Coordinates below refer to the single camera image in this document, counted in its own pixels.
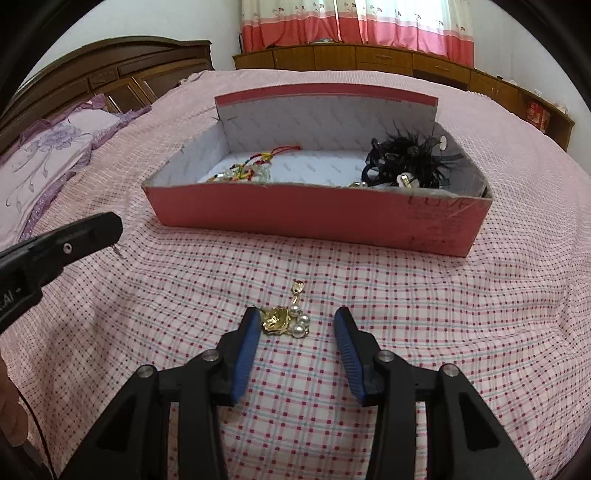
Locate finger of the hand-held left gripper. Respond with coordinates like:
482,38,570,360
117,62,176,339
18,212,124,289

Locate red cardboard box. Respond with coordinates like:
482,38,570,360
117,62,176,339
141,83,495,258

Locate pink and cream curtain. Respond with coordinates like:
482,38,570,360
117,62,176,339
238,0,476,68

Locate long wooden cabinet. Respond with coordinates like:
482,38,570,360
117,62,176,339
232,44,575,153

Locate multicolour cord bracelet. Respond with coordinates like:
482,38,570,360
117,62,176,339
245,144,303,171

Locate dark wooden headboard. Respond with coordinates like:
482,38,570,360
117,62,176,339
0,38,215,139

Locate black feather hair accessory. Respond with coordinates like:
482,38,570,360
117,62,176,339
360,121,465,190

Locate black cable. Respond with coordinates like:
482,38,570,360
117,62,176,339
17,391,58,480

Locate pink checked bedspread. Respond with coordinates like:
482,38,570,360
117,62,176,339
0,69,591,480

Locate purple floral pillow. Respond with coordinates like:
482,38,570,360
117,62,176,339
0,95,153,250

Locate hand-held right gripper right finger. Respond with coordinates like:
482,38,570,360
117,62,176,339
333,307,534,480

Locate small red box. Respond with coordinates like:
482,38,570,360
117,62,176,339
526,102,551,134

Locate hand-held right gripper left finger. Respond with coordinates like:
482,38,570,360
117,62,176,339
60,307,262,480

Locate person's left hand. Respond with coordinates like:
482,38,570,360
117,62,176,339
0,364,29,448

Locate multicolour bracelet with gold charm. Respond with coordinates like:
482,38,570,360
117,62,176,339
203,164,259,184

